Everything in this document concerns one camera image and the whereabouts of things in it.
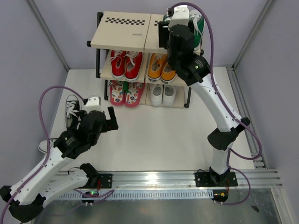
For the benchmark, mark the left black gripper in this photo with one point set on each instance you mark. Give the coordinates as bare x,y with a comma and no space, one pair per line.
111,124

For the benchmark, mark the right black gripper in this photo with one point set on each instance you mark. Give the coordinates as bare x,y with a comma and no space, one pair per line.
163,34

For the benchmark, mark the pink flip-flop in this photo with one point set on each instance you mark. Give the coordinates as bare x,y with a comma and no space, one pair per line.
134,93
117,92

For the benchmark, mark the green sneaker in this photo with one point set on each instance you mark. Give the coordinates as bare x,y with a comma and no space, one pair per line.
167,16
198,22

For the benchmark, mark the white sneaker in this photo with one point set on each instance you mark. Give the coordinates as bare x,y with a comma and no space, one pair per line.
156,94
169,95

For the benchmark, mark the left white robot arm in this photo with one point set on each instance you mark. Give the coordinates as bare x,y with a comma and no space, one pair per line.
26,199

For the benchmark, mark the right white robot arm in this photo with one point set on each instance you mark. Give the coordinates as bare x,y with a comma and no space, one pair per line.
195,71

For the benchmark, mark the beige black shoe shelf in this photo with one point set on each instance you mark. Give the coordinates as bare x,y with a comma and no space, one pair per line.
139,33

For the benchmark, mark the left yellow sneaker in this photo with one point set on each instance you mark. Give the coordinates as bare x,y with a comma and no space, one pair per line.
155,66

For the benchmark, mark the yellow sneaker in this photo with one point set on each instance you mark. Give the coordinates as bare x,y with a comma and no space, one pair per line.
155,66
167,74

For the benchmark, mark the right red sneaker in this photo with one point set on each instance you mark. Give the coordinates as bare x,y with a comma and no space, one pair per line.
132,65

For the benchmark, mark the red sneaker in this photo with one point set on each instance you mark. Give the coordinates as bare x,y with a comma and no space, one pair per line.
117,62
132,65

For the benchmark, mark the right yellow sneaker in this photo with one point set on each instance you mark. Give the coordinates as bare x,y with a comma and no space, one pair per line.
167,74

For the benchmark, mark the left red sneaker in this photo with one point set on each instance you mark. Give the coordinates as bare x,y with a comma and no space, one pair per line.
117,62

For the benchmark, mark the left controller board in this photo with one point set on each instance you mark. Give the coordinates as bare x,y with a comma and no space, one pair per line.
90,194

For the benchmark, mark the controller board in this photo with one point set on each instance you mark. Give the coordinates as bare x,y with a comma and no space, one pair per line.
90,194
220,197

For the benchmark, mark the sideways black sneaker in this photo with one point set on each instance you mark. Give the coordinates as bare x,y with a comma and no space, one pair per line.
43,146

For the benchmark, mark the right controller board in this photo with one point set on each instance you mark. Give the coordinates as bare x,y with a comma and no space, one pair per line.
220,197

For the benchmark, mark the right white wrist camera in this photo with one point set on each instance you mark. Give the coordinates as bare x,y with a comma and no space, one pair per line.
179,15

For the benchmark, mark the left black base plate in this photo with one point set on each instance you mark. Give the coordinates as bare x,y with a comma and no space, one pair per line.
104,181

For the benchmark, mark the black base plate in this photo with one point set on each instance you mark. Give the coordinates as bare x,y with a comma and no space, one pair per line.
104,181
203,179

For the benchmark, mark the slotted grey cable duct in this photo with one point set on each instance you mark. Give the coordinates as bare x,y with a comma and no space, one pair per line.
143,194

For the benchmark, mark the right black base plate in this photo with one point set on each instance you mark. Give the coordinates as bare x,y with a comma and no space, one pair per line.
203,179

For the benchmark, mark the aluminium mounting rail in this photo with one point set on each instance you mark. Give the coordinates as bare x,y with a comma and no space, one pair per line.
254,178

